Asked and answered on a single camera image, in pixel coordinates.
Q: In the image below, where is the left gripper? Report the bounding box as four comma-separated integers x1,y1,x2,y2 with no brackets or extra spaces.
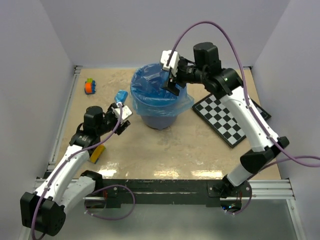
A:
96,103,130,136

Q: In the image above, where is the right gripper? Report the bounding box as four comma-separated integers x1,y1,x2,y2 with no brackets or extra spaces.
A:
161,56,208,96

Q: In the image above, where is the single blue trash bag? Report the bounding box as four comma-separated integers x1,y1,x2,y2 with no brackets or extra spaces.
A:
130,63,194,117

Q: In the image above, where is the blue trash bag roll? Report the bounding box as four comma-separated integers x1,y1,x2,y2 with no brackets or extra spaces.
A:
114,89,129,107

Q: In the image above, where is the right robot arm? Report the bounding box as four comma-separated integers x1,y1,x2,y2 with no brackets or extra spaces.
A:
159,42,290,198

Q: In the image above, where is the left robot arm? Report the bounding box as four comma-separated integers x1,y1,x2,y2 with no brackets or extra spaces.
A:
20,102,133,240

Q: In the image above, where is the blue plastic trash bin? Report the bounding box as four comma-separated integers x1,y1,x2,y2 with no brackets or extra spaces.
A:
136,109,180,130

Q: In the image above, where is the yellow blue toy block pile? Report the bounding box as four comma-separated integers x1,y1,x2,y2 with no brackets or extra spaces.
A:
89,144,106,164

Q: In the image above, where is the orange blue toy car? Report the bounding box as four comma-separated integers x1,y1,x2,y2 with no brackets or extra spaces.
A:
84,78,96,95

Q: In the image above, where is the black white chessboard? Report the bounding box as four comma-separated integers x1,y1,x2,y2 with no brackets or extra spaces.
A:
191,93,272,149

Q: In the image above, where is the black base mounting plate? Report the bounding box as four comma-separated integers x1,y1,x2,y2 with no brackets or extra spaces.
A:
95,179,252,208

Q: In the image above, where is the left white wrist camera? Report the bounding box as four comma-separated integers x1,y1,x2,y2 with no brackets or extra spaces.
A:
112,102,133,124

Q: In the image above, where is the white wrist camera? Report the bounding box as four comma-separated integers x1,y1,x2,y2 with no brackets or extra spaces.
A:
160,50,180,74
112,102,133,124

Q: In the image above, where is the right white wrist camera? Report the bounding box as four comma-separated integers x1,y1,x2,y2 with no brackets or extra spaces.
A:
160,50,180,74

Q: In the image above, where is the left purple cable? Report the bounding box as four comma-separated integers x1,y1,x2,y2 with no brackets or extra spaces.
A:
30,103,136,240

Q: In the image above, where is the purple cable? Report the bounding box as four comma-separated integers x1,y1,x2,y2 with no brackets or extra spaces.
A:
30,103,136,240
167,20,320,216

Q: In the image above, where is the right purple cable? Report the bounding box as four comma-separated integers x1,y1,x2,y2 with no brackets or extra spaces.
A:
167,20,320,216

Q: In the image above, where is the aluminium frame rail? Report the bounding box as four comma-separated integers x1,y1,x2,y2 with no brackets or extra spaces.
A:
31,177,296,201

